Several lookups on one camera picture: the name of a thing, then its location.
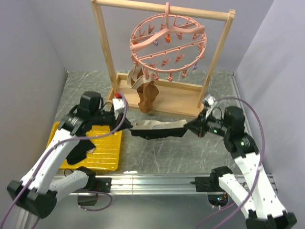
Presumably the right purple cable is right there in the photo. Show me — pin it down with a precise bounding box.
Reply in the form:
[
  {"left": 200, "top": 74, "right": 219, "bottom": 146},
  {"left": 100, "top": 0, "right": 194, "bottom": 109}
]
[{"left": 195, "top": 96, "right": 265, "bottom": 229}]

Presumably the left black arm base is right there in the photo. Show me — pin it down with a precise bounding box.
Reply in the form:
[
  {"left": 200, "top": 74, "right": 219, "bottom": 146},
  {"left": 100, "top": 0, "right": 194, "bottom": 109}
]
[{"left": 74, "top": 177, "right": 112, "bottom": 210}]

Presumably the yellow plastic tray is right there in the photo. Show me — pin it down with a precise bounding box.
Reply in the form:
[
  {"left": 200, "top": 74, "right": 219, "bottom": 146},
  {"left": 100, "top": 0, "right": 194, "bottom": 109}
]
[{"left": 60, "top": 131, "right": 122, "bottom": 171}]

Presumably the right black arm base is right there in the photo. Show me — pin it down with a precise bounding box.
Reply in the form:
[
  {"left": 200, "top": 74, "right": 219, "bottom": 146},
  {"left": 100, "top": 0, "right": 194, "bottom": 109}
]
[{"left": 191, "top": 170, "right": 248, "bottom": 210}]

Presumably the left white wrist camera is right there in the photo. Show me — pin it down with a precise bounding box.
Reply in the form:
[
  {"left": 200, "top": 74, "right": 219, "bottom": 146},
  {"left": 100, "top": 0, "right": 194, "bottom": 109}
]
[{"left": 112, "top": 92, "right": 126, "bottom": 114}]

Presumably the black underwear beige waistband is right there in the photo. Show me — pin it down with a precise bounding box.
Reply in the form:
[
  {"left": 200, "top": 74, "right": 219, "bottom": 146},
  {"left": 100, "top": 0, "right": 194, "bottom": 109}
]
[{"left": 130, "top": 119, "right": 187, "bottom": 140}]

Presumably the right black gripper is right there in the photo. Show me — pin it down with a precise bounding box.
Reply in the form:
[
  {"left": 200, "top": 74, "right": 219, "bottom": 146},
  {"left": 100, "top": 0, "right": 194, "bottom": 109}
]
[{"left": 184, "top": 109, "right": 231, "bottom": 138}]

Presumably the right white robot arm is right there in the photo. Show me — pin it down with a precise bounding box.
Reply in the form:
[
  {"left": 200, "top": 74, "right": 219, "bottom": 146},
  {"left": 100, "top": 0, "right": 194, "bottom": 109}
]
[{"left": 184, "top": 106, "right": 297, "bottom": 229}]

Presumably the brown underwear striped waistband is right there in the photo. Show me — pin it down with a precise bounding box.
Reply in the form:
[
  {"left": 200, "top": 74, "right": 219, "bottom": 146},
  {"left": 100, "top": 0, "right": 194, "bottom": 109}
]
[{"left": 127, "top": 65, "right": 159, "bottom": 113}]

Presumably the pink round clip hanger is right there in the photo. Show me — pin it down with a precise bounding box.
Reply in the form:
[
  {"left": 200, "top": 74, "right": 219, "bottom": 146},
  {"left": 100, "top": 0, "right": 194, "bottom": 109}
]
[{"left": 128, "top": 3, "right": 207, "bottom": 86}]

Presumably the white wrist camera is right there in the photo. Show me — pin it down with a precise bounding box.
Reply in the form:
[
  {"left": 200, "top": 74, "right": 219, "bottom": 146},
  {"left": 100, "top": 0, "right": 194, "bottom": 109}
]
[
  {"left": 203, "top": 94, "right": 218, "bottom": 114},
  {"left": 112, "top": 92, "right": 126, "bottom": 114}
]

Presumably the wooden hanging rack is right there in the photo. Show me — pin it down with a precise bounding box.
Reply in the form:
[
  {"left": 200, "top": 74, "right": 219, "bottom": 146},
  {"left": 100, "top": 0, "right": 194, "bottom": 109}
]
[{"left": 91, "top": 0, "right": 235, "bottom": 117}]

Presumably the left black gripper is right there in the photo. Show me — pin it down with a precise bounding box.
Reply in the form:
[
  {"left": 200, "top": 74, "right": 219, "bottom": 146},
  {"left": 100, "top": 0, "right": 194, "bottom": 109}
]
[{"left": 91, "top": 110, "right": 132, "bottom": 135}]

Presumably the black underwear in tray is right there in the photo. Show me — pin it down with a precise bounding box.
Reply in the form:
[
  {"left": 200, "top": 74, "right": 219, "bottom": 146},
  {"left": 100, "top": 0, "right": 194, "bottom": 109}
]
[{"left": 66, "top": 140, "right": 95, "bottom": 165}]

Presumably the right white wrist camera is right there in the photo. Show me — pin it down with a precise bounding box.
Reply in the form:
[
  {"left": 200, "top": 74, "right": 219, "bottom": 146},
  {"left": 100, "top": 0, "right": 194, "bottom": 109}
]
[{"left": 203, "top": 94, "right": 218, "bottom": 114}]

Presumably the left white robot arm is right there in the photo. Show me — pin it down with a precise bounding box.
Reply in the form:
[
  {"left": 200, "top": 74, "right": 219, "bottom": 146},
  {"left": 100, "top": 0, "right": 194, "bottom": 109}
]
[{"left": 7, "top": 91, "right": 132, "bottom": 219}]

